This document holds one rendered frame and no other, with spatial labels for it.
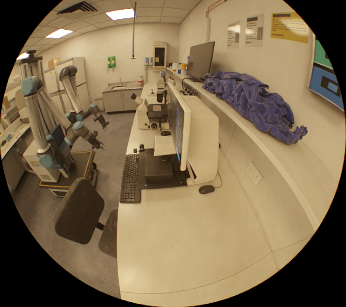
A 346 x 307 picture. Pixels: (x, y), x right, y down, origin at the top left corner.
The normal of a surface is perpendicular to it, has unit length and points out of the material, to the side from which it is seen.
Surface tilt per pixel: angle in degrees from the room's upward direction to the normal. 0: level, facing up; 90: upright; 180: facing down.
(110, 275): 0
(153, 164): 0
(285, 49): 90
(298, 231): 90
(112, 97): 90
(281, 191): 90
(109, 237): 0
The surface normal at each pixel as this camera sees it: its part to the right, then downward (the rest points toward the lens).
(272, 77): -0.99, 0.04
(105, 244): 0.05, -0.82
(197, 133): 0.15, 0.57
